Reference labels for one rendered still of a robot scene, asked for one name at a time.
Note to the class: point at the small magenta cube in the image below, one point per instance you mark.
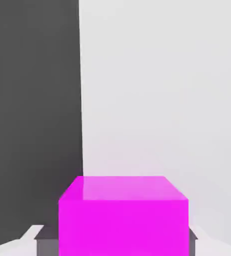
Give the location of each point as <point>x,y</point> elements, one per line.
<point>123,224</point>

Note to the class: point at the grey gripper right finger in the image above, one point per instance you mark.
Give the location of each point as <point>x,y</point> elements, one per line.
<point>207,245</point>

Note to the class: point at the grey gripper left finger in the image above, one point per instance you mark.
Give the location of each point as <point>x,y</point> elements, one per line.
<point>45,243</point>

